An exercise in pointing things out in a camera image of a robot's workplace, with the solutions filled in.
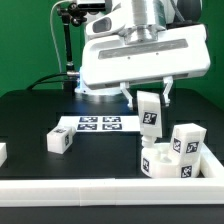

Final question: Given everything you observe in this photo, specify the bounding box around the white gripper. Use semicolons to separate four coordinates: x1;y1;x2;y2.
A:
80;16;210;110

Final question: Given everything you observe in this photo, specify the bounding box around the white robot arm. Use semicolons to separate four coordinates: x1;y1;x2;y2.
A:
76;0;210;106

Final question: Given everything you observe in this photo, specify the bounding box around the white marker sheet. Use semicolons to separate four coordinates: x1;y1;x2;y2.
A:
59;115;140;132

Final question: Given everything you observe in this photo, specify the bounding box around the white U-shaped fence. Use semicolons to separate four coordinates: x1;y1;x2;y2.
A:
0;146;224;207

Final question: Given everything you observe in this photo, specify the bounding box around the black cable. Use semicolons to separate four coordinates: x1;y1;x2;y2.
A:
26;72;75;91

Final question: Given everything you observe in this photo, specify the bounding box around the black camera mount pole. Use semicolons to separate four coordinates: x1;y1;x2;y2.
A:
57;3;87;94

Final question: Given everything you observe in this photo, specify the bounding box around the white cable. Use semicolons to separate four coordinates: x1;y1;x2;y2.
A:
49;0;78;74

